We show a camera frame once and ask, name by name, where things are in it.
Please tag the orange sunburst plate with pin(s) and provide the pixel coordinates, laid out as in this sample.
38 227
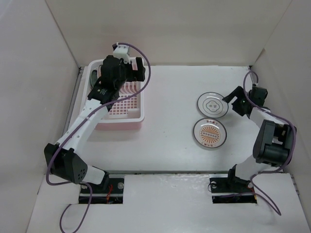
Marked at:
209 133
99 73

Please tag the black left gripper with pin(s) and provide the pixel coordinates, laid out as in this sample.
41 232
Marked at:
137 75

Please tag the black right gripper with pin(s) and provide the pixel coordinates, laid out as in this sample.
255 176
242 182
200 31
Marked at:
239 92

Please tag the white plate grey emblem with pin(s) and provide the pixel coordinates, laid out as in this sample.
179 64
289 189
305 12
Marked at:
211 104

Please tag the blue floral green plate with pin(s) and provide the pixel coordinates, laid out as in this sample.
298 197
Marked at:
93 78

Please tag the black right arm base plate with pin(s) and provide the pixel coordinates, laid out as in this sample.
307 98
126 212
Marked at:
224 192

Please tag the white pink dish rack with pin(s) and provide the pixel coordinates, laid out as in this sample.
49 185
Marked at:
124 115

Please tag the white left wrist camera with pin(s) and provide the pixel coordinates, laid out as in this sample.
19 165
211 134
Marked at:
121 52

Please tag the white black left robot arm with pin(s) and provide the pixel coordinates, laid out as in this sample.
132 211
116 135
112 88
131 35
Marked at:
63 158

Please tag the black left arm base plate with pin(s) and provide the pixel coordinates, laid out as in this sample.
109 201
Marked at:
113 194

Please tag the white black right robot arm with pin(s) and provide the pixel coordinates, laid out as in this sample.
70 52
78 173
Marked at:
273 145

